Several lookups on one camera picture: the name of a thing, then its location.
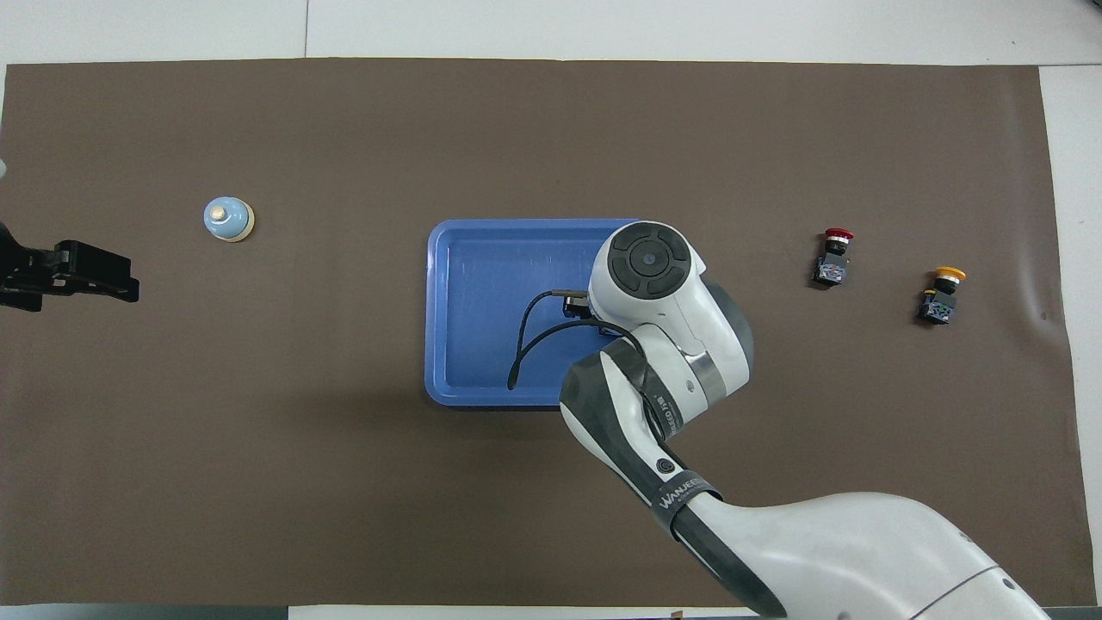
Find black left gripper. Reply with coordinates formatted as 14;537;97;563
0;222;140;313

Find light blue desk bell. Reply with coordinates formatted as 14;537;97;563
204;197;256;244

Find red push button switch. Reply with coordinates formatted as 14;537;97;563
811;228;855;288

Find yellow push button switch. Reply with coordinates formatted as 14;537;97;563
917;267;967;326

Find blue plastic tray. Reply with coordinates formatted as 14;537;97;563
425;219;642;408

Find brown table mat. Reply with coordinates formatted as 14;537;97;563
0;59;1081;608

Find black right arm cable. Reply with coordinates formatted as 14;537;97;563
507;288;647;391

